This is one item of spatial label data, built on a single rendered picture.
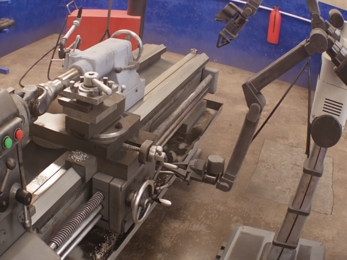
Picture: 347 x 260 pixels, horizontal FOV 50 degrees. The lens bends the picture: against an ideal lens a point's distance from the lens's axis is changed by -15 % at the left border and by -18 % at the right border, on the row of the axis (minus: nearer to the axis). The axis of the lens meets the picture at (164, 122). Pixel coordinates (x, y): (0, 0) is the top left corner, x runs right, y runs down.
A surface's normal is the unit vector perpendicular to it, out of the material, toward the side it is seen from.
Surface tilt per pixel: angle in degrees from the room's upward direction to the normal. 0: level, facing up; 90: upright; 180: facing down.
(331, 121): 90
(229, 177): 93
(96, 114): 0
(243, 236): 0
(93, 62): 90
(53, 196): 36
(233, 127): 0
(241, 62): 90
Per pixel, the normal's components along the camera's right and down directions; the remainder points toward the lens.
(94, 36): -0.02, 0.44
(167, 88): 0.63, -0.58
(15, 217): 0.93, 0.25
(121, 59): 0.92, 0.02
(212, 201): 0.11, -0.89
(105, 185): -0.36, 0.38
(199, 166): -0.12, -0.51
